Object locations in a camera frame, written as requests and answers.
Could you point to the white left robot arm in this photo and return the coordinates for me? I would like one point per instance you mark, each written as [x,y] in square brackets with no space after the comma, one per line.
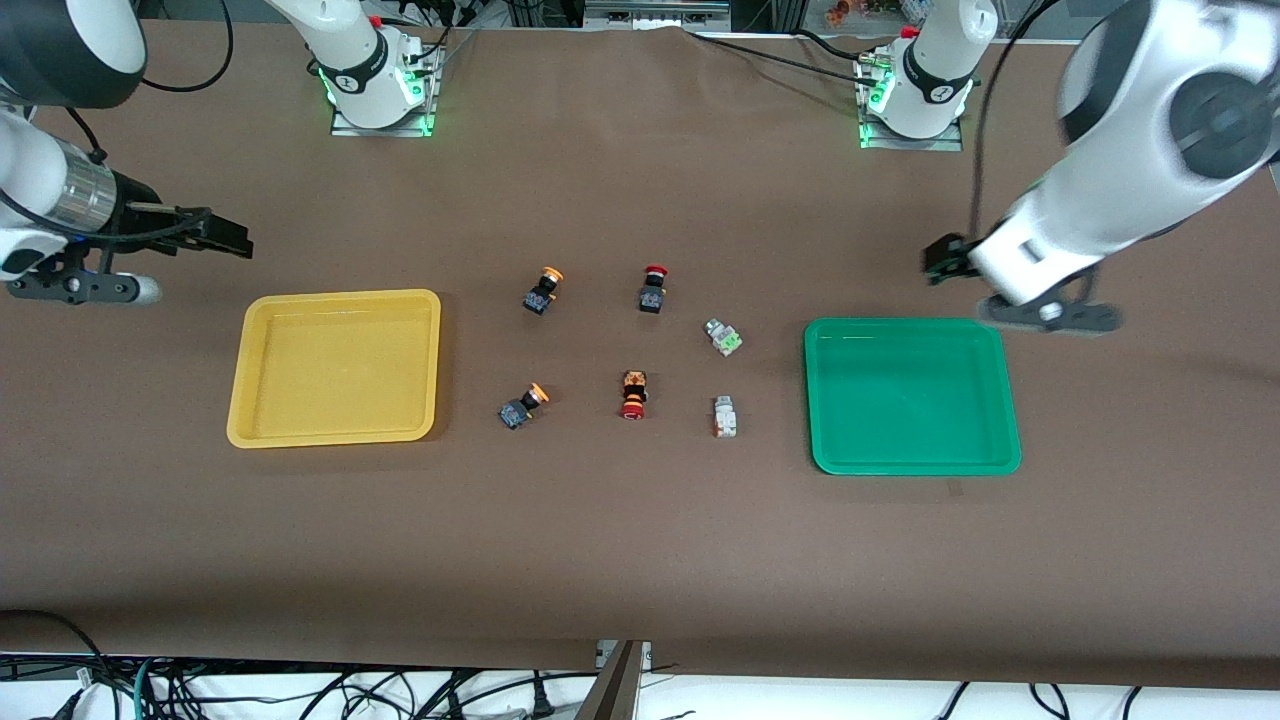
[1130,140]

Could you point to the white red switch block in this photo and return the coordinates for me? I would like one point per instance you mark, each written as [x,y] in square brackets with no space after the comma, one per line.
[725,415]

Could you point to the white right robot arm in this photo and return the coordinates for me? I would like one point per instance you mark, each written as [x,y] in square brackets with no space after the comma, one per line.
[355,60]

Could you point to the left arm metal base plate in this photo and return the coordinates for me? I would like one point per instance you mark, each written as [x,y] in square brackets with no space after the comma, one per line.
[950,138]

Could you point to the red push button orange body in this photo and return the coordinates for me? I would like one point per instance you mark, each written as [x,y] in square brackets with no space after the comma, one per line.
[633,395]

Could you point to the yellow push button black body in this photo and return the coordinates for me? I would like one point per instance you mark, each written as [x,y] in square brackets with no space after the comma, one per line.
[518,410]
[540,295]

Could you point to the green button with label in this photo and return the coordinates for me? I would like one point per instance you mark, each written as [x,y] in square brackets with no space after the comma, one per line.
[724,338]

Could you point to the yellow plastic tray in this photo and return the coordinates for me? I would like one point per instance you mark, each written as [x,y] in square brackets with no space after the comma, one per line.
[335,370]

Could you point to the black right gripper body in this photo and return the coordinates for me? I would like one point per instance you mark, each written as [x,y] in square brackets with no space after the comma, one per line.
[143,220]

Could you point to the red push button black body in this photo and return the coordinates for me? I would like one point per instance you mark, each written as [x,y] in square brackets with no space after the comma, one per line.
[652,295]

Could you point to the aluminium frame rail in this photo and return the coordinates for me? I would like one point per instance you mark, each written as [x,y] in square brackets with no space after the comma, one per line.
[655,14]

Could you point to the grey table frame post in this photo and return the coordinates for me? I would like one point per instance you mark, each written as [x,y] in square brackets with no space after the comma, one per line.
[615,685]

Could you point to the colourful background objects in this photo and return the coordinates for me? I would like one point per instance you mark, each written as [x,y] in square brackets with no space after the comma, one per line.
[870,10]

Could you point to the table cover sheet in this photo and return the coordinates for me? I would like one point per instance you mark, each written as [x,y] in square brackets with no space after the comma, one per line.
[640,540]

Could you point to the green plastic tray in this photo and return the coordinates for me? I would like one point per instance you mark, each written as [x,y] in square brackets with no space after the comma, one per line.
[910,400]

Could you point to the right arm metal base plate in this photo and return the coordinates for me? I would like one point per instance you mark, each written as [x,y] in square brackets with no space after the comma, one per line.
[425,100]

